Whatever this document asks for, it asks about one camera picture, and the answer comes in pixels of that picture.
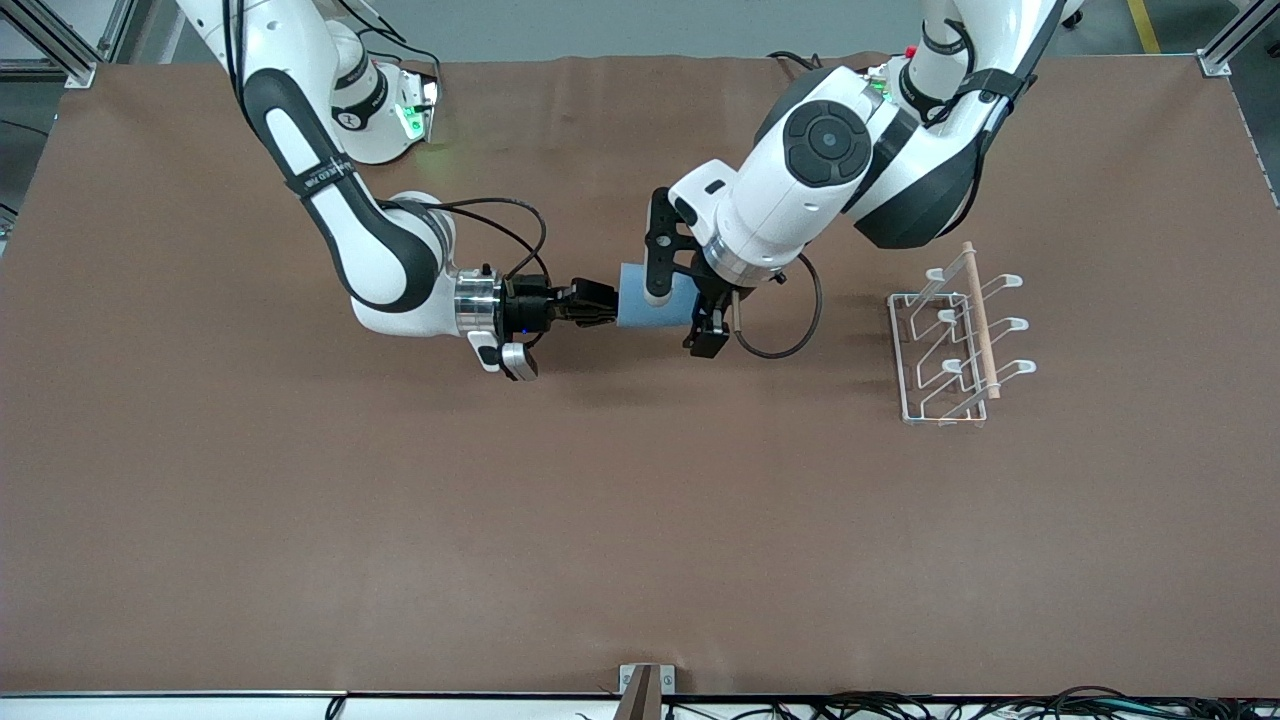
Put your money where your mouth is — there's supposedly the blue plastic cup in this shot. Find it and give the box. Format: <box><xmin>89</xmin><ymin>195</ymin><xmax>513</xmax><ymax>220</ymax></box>
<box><xmin>616</xmin><ymin>262</ymin><xmax>703</xmax><ymax>332</ymax></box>

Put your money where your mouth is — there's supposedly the brown table cover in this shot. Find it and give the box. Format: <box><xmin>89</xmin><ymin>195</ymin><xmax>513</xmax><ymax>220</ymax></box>
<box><xmin>0</xmin><ymin>52</ymin><xmax>1280</xmax><ymax>698</ymax></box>

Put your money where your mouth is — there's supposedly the white wire cup holder rack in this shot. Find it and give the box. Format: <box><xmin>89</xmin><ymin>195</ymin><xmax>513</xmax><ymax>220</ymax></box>
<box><xmin>887</xmin><ymin>241</ymin><xmax>1038</xmax><ymax>428</ymax></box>

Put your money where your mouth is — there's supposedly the black cable tangle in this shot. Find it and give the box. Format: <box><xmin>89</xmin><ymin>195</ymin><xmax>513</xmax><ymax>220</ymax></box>
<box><xmin>660</xmin><ymin>686</ymin><xmax>1280</xmax><ymax>720</ymax></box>

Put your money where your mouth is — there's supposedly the grey diagonal frame strut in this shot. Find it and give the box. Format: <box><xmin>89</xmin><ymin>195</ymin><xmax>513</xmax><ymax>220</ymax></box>
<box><xmin>100</xmin><ymin>0</ymin><xmax>186</xmax><ymax>63</ymax></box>

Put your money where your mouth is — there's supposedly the aluminium frame post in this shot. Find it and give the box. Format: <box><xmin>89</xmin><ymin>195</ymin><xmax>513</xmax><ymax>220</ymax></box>
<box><xmin>1198</xmin><ymin>0</ymin><xmax>1280</xmax><ymax>78</ymax></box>
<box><xmin>0</xmin><ymin>0</ymin><xmax>98</xmax><ymax>89</ymax></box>

